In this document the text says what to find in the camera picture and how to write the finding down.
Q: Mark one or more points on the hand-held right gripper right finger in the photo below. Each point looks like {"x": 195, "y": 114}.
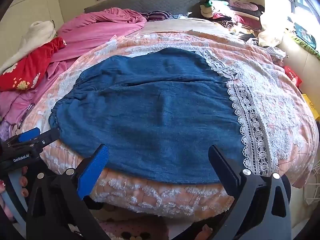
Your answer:
{"x": 223, "y": 168}

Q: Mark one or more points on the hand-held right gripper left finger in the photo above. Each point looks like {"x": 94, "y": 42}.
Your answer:
{"x": 93, "y": 170}

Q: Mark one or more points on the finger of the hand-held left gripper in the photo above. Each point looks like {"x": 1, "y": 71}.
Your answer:
{"x": 29, "y": 134}
{"x": 47, "y": 137}

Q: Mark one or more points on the blue denim pants lace hem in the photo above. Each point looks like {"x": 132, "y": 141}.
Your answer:
{"x": 150, "y": 117}

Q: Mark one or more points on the person's left hand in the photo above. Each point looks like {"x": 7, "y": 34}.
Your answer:
{"x": 24, "y": 181}

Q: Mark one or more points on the red floral cloth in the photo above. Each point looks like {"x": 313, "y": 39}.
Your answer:
{"x": 32, "y": 65}

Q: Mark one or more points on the pink dotted cloth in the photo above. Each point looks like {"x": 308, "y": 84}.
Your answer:
{"x": 132, "y": 230}

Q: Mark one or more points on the peach bear print blanket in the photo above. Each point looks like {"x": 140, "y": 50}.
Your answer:
{"x": 287, "y": 110}

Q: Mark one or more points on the white fluffy garment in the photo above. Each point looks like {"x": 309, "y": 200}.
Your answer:
{"x": 40, "y": 30}

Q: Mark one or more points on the yellow box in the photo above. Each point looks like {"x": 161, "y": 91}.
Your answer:
{"x": 311, "y": 106}

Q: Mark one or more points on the red box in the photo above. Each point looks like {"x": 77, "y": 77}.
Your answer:
{"x": 292, "y": 76}

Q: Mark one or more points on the white striped cloth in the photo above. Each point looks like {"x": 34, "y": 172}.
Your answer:
{"x": 275, "y": 51}

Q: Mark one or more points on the white wardrobe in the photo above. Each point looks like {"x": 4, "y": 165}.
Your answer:
{"x": 30, "y": 2}

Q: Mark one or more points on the cream curtain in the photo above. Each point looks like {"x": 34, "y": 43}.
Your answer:
{"x": 272, "y": 30}

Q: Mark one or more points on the beige bed sheet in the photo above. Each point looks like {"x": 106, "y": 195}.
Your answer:
{"x": 180, "y": 25}

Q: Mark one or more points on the green edged cushion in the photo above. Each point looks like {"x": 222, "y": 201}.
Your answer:
{"x": 303, "y": 36}

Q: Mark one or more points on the pile of folded clothes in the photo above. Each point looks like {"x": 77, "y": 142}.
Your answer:
{"x": 225, "y": 10}

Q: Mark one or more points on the dark striped pillow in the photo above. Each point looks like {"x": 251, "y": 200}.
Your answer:
{"x": 157, "y": 15}

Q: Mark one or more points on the grey quilted headboard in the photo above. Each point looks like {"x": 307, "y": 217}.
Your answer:
{"x": 162, "y": 1}

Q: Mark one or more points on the black framed window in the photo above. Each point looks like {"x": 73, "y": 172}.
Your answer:
{"x": 302, "y": 0}

